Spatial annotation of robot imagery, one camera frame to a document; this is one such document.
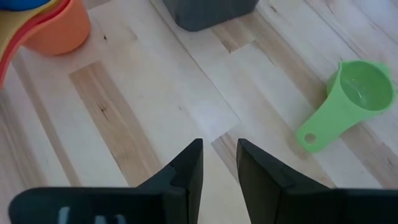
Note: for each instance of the dark grey basket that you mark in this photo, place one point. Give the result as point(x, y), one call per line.
point(211, 14)

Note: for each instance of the bright blue measuring cup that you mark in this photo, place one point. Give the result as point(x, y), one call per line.
point(18, 3)

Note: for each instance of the yellow measuring cup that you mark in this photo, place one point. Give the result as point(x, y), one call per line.
point(12, 28)

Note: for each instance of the red measuring cup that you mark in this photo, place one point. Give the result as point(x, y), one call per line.
point(6, 63)

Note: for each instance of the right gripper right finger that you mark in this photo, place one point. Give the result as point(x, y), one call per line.
point(258, 186)

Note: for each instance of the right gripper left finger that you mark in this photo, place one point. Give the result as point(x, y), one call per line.
point(183, 186)

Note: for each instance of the green measuring cup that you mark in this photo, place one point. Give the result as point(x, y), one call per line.
point(363, 85)

